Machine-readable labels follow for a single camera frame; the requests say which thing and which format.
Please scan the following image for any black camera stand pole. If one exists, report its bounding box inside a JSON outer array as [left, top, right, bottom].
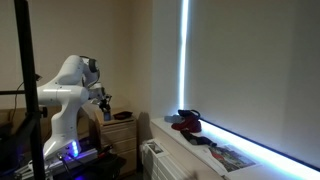
[[12, 0, 47, 180]]

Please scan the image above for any dark grey sock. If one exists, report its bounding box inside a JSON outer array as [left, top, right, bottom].
[[180, 129, 218, 148]]

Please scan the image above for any white wall heater unit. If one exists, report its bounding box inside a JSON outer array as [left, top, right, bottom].
[[141, 139, 201, 180]]

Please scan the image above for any light blue cap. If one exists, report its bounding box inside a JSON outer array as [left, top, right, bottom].
[[163, 114, 184, 124]]

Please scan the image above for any light wooden dresser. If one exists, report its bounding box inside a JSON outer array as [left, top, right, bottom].
[[94, 108, 138, 178]]

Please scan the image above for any printed leaflet on heater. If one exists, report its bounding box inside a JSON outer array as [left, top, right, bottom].
[[146, 140, 166, 155]]

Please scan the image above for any black shallow bowl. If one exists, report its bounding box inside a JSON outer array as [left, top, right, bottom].
[[113, 110, 134, 121]]

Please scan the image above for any red baseball cap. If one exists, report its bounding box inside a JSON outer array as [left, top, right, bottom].
[[170, 114, 203, 134]]

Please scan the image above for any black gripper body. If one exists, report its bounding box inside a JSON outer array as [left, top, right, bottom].
[[96, 90, 113, 106]]

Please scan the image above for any white roller window blind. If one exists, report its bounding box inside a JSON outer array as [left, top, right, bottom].
[[184, 0, 320, 169]]

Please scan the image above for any white windowsill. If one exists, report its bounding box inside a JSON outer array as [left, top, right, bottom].
[[150, 117, 320, 180]]

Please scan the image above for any navy blue cap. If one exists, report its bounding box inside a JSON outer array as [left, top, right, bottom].
[[177, 109, 201, 118]]

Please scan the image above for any open picture magazine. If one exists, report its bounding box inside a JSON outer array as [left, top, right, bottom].
[[203, 144, 258, 174]]

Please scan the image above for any metal robot base platform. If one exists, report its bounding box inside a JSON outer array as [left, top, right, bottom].
[[13, 146, 101, 180]]

